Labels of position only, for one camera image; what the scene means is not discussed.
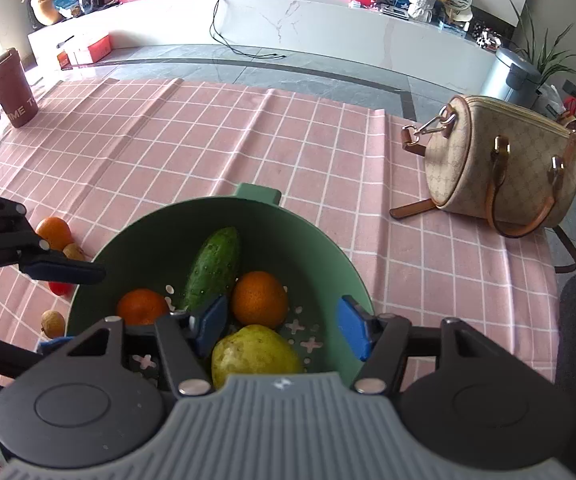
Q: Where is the yellow green guava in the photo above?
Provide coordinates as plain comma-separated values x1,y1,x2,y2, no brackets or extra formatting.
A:
211,325,303,390

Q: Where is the brown longan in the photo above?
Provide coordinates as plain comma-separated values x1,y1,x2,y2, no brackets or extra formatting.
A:
62,243,86,261
40,310,66,339

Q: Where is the dark red bottle sleeve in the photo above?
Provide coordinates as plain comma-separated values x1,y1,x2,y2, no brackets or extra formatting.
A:
0,48,38,128

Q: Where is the small orange tangerine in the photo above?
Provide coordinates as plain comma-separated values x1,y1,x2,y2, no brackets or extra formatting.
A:
36,217,74,252

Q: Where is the white tv cabinet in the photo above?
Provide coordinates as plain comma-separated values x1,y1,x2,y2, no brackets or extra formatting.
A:
28,0,495,94

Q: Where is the brown longan front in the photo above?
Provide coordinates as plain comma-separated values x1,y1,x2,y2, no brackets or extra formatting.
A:
40,310,66,339

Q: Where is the green colander bowl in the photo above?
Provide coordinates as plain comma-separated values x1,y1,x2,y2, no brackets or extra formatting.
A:
66,184,373,384

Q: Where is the green cucumber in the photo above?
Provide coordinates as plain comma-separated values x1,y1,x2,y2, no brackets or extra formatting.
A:
181,226,241,312

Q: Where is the potted green plant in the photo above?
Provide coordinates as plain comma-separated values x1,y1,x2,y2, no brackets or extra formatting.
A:
509,0,576,84

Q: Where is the pink checkered tablecloth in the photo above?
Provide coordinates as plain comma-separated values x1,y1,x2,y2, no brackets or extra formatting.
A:
0,78,558,377

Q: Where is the black power cable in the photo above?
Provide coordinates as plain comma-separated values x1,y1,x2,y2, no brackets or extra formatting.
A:
209,0,288,60

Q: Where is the beige monogram handbag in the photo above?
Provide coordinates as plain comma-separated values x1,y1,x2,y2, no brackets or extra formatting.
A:
390,96,576,274

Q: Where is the silver trash bin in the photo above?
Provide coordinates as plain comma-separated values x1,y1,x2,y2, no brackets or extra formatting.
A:
480,48,542,108

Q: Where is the red cherry tomato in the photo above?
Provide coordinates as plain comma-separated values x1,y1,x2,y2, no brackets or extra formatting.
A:
48,282,75,297

